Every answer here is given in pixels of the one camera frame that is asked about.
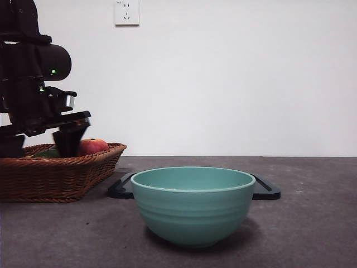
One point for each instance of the teal ribbed bowl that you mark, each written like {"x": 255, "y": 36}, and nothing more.
{"x": 192, "y": 215}

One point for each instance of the black rectangular tray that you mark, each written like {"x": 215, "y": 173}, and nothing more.
{"x": 265, "y": 191}

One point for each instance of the white wall socket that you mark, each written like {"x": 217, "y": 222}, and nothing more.
{"x": 127, "y": 14}

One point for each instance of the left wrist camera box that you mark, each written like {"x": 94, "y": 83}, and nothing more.
{"x": 69, "y": 101}

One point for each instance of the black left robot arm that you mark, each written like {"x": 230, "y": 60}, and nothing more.
{"x": 28, "y": 61}

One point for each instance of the green avocado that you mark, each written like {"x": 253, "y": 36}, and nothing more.
{"x": 48, "y": 154}

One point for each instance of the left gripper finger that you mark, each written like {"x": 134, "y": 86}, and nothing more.
{"x": 69, "y": 141}
{"x": 11, "y": 146}

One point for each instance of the brown wicker basket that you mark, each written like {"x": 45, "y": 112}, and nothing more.
{"x": 55, "y": 178}

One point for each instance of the red orange peach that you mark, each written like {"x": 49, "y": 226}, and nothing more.
{"x": 94, "y": 146}

